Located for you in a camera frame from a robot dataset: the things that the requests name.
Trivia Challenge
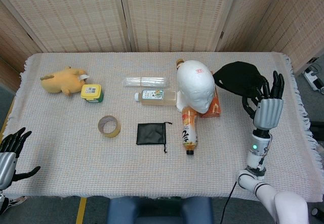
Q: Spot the black power cable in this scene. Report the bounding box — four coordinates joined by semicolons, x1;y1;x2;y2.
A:
219;181;237;224

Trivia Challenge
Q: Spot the white power strip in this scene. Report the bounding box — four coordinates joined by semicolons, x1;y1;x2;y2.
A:
303;57;324;95

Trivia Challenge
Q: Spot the black drawstring pouch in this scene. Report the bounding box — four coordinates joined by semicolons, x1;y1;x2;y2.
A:
136;121;173;154

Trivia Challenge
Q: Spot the orange drink bottle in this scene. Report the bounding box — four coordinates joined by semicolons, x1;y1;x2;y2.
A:
180;106;198;156

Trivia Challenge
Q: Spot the light tea bottle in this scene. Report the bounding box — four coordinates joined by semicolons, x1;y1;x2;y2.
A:
134;89;178;107

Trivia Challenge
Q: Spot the beige woven tablecloth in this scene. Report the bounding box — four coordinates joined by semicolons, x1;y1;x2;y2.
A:
5;52;320;201

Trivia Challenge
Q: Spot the green container yellow lid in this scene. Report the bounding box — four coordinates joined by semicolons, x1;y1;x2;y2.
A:
80;83;105;104

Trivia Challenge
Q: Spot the white foam mannequin head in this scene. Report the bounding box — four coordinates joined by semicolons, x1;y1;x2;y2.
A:
176;59;216;114

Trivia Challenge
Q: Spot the black and white shoe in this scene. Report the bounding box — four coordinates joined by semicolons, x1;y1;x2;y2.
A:
7;196;28;207

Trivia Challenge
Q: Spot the clear pack of straws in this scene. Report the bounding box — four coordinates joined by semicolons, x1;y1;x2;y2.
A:
122;76;171;88

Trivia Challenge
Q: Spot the woven folding screen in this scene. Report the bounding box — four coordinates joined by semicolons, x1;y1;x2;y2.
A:
0;0;324;75

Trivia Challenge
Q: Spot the yellow plush toy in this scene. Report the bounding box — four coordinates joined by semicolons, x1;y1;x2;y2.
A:
39;66;90;96

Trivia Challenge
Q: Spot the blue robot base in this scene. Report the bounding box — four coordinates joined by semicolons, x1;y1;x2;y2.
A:
106;196;215;224

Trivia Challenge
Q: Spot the yellow packing tape roll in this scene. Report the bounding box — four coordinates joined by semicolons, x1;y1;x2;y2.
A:
97;115;122;139

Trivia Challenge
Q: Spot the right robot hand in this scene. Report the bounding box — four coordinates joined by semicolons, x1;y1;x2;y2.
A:
241;70;285;135

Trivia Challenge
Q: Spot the orange cardboard box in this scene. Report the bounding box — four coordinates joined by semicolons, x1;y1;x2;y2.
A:
197;86;222;118

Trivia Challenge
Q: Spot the black cap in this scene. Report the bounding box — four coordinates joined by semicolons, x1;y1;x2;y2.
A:
212;61;266;101

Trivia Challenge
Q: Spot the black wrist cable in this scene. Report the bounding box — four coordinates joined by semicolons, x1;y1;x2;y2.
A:
257;135;273;171

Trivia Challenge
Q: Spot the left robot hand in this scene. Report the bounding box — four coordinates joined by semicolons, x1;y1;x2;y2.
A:
0;127;41;191

